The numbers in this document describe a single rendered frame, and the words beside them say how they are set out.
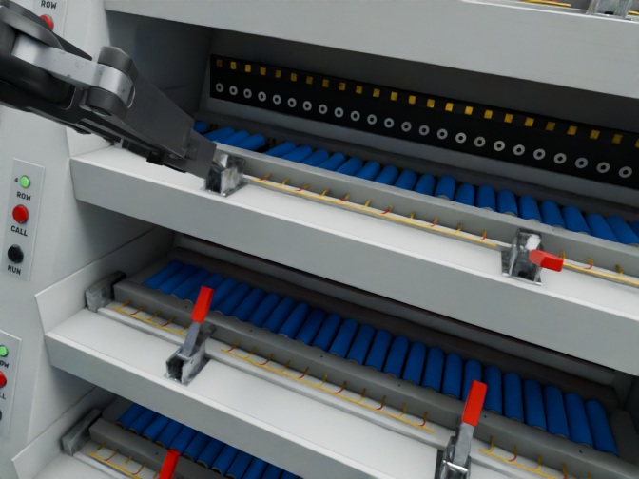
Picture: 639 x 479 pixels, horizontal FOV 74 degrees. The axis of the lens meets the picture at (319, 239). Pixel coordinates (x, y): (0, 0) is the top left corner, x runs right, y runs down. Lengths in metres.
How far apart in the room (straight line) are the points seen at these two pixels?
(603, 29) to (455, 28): 0.10
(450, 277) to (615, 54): 0.19
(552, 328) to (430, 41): 0.23
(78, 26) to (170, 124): 0.26
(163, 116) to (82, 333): 0.33
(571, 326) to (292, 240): 0.22
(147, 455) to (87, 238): 0.27
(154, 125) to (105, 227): 0.32
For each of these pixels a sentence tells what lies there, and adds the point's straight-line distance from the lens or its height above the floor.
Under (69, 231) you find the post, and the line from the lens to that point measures 0.51.
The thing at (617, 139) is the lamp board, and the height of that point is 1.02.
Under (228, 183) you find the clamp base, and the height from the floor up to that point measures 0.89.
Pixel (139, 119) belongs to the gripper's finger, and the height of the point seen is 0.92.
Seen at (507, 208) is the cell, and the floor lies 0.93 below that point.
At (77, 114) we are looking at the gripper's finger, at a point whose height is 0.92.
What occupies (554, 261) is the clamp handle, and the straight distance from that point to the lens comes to 0.29.
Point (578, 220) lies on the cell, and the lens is 0.45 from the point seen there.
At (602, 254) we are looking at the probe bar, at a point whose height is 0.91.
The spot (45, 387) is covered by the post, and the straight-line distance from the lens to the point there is 0.58.
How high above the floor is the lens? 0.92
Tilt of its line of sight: 9 degrees down
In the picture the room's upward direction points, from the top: 14 degrees clockwise
